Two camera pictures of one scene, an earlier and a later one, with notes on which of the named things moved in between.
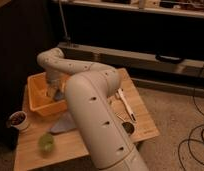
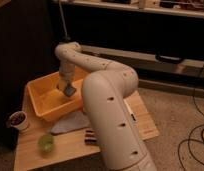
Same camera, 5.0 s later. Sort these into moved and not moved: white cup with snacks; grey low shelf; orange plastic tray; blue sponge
Moved: blue sponge
Not moved: white cup with snacks; grey low shelf; orange plastic tray
